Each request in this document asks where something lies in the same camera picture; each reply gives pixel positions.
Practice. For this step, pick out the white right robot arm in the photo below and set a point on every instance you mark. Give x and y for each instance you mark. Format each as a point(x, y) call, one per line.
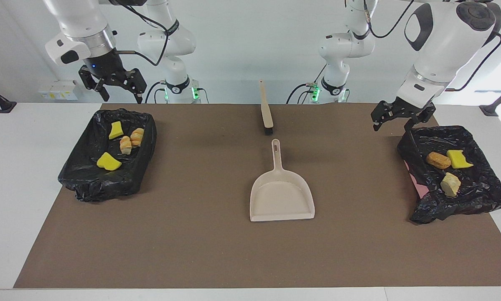
point(75, 16)

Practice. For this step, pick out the yellow boot-shaped sponge piece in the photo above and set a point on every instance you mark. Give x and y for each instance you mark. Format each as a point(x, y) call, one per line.
point(459, 159)

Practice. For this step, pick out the brown table mat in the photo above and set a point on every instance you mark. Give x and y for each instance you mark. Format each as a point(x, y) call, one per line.
point(250, 251)

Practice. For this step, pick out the beige brush with black bristles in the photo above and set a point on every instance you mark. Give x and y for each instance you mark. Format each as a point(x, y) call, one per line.
point(267, 117)

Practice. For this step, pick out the white boxes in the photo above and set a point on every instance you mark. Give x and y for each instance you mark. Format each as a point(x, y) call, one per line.
point(60, 91)

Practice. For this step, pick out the brown oval bun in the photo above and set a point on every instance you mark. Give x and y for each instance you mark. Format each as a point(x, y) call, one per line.
point(438, 160)

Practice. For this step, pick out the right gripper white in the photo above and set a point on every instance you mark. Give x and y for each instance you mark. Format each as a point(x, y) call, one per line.
point(66, 50)

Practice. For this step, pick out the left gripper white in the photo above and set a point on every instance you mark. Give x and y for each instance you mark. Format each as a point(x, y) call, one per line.
point(417, 93)

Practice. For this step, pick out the large beige bread piece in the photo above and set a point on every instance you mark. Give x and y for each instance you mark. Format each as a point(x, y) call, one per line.
point(137, 136)

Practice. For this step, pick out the orange croissant piece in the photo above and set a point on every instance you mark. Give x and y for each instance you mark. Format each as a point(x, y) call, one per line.
point(450, 184)

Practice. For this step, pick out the black trash bag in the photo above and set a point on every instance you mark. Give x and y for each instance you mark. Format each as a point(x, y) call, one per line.
point(476, 196)
point(87, 184)

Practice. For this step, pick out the pink bin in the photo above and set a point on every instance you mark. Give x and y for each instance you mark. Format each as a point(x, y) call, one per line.
point(419, 188)

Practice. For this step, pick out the yellow wedge sponge piece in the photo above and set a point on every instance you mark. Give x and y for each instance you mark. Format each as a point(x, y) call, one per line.
point(115, 131)

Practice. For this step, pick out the yellow notched sponge piece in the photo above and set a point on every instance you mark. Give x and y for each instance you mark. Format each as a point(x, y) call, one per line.
point(108, 161)

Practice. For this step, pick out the black camera stand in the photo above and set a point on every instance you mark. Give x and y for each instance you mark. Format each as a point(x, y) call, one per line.
point(3, 106)
point(490, 109)

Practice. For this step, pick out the small tan bread piece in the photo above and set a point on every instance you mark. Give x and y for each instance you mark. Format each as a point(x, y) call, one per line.
point(125, 145)

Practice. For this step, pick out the beige plastic dustpan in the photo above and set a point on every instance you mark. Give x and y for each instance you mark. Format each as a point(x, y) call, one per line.
point(281, 198)

